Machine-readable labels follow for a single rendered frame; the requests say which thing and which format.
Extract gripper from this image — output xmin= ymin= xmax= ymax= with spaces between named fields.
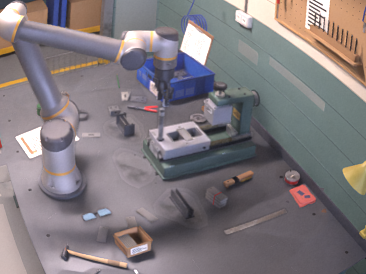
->
xmin=154 ymin=77 xmax=174 ymax=102

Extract grey upright selector lever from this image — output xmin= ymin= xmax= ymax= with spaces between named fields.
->
xmin=157 ymin=107 xmax=166 ymax=141

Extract dark grey tag rack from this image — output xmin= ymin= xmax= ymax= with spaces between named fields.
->
xmin=115 ymin=111 xmax=136 ymax=137

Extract grey stamp head block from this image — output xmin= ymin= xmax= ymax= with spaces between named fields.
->
xmin=202 ymin=97 xmax=234 ymax=127

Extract light grey sliding carriage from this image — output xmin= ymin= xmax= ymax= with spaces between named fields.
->
xmin=148 ymin=120 xmax=212 ymax=161

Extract green numbering stamp body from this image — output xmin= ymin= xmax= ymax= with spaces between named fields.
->
xmin=142 ymin=87 xmax=258 ymax=181

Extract grey tag bundle red band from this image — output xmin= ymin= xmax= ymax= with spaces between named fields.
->
xmin=204 ymin=185 xmax=229 ymax=210

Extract dark grey fibre tag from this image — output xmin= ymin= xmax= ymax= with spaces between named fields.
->
xmin=96 ymin=225 xmax=110 ymax=244

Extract blue plastic crate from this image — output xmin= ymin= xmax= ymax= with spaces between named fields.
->
xmin=136 ymin=50 xmax=216 ymax=103

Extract grey round disc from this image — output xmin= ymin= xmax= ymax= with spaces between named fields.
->
xmin=189 ymin=112 xmax=208 ymax=124

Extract brown clipboard with white sheet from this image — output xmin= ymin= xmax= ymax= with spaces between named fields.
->
xmin=179 ymin=20 xmax=215 ymax=66

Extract white paper with orange stripe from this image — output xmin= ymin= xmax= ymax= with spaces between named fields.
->
xmin=14 ymin=126 xmax=81 ymax=160

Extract blue lens safety glasses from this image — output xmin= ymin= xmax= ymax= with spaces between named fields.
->
xmin=81 ymin=207 xmax=112 ymax=222

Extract small cardboard box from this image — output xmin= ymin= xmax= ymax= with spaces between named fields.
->
xmin=112 ymin=226 xmax=154 ymax=259

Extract red and grey round tin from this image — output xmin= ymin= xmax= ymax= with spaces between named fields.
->
xmin=283 ymin=169 xmax=301 ymax=186

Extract steel ruler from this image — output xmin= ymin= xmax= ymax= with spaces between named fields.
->
xmin=223 ymin=208 xmax=289 ymax=236

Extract white printed sheet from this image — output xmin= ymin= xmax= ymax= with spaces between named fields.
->
xmin=304 ymin=0 xmax=331 ymax=33

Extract orange red pad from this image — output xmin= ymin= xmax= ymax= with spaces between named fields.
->
xmin=288 ymin=183 xmax=317 ymax=209

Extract wooden pegboard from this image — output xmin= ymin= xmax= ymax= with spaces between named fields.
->
xmin=274 ymin=0 xmax=366 ymax=88

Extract yellow lamp shade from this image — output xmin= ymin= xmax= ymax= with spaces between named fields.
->
xmin=341 ymin=160 xmax=366 ymax=196

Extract red handled pliers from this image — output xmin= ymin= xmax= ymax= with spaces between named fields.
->
xmin=126 ymin=104 xmax=160 ymax=114

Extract blue coiled cable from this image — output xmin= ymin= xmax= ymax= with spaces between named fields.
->
xmin=180 ymin=0 xmax=209 ymax=34

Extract white wall socket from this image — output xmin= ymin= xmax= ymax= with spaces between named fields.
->
xmin=234 ymin=8 xmax=254 ymax=30

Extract wooden handled brush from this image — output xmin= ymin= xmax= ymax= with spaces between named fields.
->
xmin=222 ymin=169 xmax=255 ymax=190

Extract blue upright post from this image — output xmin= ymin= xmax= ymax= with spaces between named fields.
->
xmin=44 ymin=0 xmax=68 ymax=27

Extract wooden handled hammer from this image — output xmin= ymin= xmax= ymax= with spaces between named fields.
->
xmin=60 ymin=245 xmax=130 ymax=270

